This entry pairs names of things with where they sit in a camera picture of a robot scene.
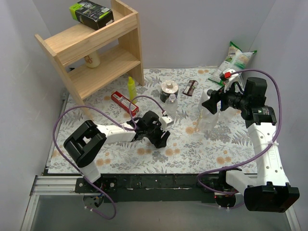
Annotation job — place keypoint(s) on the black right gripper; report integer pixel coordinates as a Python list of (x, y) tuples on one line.
[(217, 100)]

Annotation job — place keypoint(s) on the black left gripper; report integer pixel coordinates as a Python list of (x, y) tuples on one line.
[(158, 135)]

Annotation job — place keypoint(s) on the clear bottle with label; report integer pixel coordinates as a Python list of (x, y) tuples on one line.
[(206, 121)]

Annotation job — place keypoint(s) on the clear plastic bottle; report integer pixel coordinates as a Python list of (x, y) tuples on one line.
[(228, 115), (171, 105)]

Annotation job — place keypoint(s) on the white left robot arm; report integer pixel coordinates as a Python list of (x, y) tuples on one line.
[(86, 142)]

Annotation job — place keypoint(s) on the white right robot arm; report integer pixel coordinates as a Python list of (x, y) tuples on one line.
[(271, 192)]

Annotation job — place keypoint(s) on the yellow spray bottle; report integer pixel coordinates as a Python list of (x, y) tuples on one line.
[(132, 89)]

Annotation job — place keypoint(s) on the brown snack packet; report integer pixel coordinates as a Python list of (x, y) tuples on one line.
[(191, 86)]

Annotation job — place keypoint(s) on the floral table mat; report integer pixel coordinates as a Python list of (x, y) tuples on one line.
[(187, 150)]

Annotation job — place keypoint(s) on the green chips bag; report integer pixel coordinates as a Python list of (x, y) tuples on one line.
[(235, 59)]

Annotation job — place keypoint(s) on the red white box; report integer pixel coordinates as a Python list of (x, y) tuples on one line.
[(125, 103)]

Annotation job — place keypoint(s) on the beige cup on shelf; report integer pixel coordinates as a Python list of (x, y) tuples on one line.
[(92, 60)]

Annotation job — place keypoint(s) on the wooden shelf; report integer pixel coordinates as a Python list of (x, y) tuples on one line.
[(73, 44)]

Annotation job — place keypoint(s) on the black green box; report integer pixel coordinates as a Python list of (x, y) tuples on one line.
[(91, 14)]

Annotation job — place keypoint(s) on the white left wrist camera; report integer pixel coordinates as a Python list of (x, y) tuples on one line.
[(166, 121)]

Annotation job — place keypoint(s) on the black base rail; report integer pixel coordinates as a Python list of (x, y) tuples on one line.
[(161, 187)]

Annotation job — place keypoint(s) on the aluminium frame rail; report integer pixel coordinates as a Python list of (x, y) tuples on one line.
[(54, 185)]

